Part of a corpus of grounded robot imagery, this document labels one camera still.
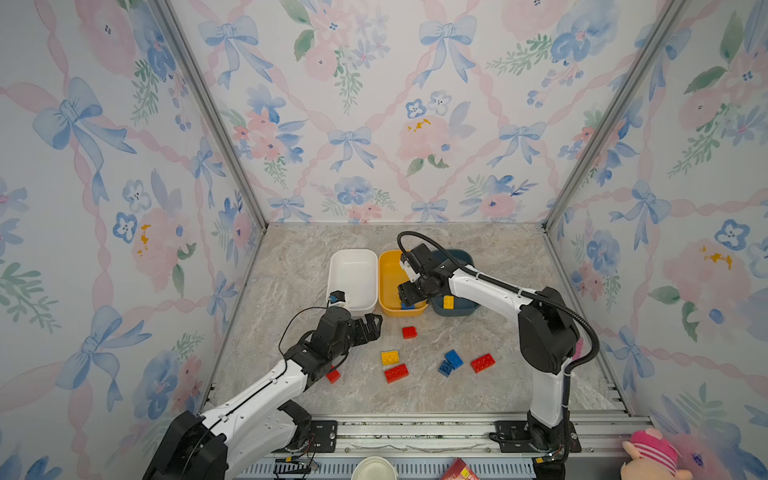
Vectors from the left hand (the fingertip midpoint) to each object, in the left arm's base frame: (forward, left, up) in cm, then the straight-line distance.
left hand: (371, 319), depth 82 cm
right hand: (+12, -11, -4) cm, 17 cm away
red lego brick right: (-8, -32, -11) cm, 34 cm away
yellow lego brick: (-7, -5, -11) cm, 14 cm away
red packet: (-33, -20, -7) cm, 40 cm away
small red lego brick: (+2, -11, -12) cm, 16 cm away
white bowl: (-33, -2, -13) cm, 35 cm away
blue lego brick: (+4, -9, -1) cm, 10 cm away
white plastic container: (+24, +7, -11) cm, 27 cm away
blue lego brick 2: (-7, -23, -10) cm, 26 cm away
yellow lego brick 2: (+10, -24, -8) cm, 27 cm away
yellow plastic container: (+22, -6, -10) cm, 24 cm away
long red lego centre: (-11, -7, -10) cm, 17 cm away
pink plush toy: (-31, -63, -5) cm, 71 cm away
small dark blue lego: (-10, -21, -10) cm, 25 cm away
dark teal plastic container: (+7, -27, -6) cm, 29 cm away
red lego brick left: (-12, +11, -11) cm, 19 cm away
